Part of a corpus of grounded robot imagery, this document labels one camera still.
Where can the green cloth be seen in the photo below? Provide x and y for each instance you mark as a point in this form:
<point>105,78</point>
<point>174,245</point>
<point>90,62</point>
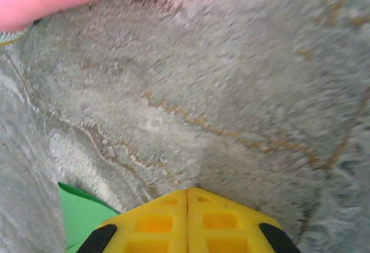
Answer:
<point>84,215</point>

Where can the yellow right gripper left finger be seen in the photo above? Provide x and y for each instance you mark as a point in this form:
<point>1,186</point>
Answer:
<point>156,227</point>

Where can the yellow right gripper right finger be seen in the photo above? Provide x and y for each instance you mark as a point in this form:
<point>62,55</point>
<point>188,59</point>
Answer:
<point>222,227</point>

